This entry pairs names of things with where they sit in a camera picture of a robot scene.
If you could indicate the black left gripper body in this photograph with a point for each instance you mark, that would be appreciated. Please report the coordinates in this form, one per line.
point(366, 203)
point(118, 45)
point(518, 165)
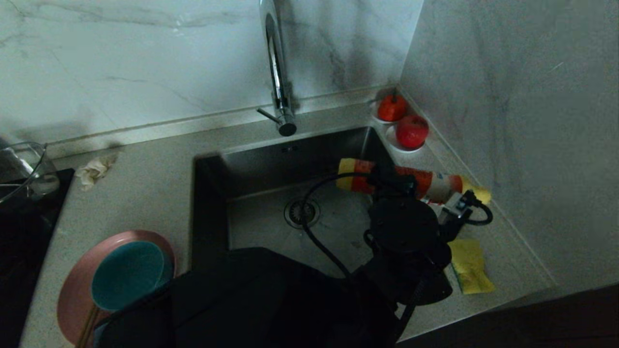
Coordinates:
point(404, 224)

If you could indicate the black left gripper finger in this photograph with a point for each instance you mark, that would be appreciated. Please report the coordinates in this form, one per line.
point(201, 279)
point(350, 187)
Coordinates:
point(382, 181)
point(406, 186)

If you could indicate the yellow-capped orange dish soap bottle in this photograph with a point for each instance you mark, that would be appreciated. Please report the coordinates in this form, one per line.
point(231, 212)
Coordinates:
point(433, 184)

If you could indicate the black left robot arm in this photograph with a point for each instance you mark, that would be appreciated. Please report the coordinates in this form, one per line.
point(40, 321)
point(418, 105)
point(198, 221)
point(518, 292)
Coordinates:
point(266, 304)

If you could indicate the yellow sponge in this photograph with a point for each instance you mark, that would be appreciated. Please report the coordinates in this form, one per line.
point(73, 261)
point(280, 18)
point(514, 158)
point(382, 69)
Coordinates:
point(471, 270)

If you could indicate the stainless steel sink basin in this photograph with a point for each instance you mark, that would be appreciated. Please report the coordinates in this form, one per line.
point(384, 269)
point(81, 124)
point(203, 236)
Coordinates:
point(251, 212)

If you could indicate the small white dish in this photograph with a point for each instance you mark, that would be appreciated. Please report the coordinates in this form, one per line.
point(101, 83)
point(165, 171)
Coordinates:
point(392, 142)
point(373, 114)

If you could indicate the red apple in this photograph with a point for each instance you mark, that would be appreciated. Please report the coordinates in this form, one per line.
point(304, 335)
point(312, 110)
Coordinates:
point(412, 131)

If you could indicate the orange-red tomato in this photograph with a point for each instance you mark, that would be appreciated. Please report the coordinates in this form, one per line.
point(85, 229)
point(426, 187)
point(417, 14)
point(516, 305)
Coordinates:
point(391, 108)

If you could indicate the round metal drain strainer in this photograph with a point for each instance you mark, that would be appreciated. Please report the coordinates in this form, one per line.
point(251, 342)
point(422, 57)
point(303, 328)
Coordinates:
point(295, 212)

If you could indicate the chrome kitchen faucet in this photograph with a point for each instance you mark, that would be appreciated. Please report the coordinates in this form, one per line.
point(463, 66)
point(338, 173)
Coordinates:
point(278, 72)

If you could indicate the teal bowl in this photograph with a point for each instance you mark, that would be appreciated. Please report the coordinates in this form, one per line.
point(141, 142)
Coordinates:
point(125, 275)

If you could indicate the crumpled white tissue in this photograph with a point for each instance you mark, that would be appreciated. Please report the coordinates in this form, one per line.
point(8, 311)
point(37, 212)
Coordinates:
point(94, 171)

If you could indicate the pink plate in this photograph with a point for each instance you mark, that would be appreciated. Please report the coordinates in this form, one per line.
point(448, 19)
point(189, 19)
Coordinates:
point(77, 290)

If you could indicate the clear glass pot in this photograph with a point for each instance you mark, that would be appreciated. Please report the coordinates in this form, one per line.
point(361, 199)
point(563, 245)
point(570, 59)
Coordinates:
point(26, 179)

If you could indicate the black cooktop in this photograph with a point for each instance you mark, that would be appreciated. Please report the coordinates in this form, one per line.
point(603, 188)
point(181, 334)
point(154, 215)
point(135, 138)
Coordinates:
point(24, 251)

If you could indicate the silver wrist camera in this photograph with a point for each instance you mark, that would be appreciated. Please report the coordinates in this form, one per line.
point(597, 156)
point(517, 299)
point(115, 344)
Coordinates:
point(454, 208)

